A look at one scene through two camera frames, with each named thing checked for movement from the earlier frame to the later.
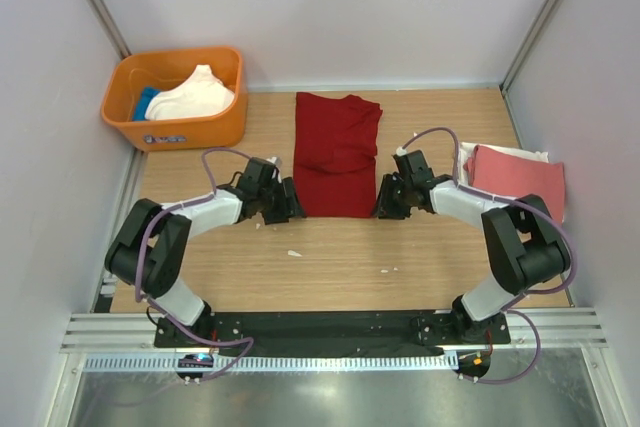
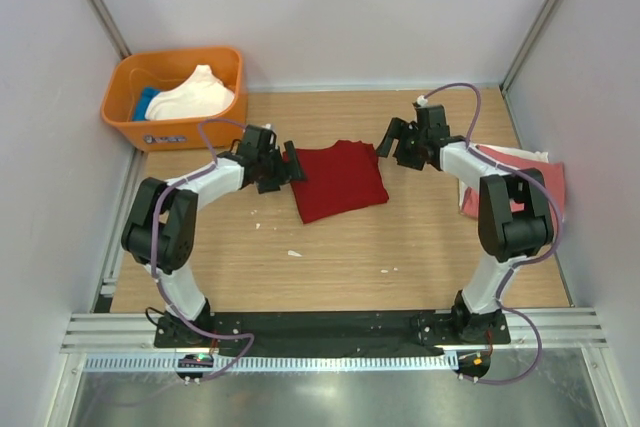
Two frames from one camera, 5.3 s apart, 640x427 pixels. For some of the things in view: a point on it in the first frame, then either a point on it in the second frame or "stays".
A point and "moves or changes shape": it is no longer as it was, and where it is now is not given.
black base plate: (330, 333) stays
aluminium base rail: (536, 331) stays
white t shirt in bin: (204, 95) stays
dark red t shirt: (335, 142) moves or changes shape
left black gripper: (289, 204) to (272, 184)
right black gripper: (384, 206) to (395, 132)
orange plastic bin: (162, 69) stays
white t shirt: (466, 151) stays
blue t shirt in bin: (141, 105) stays
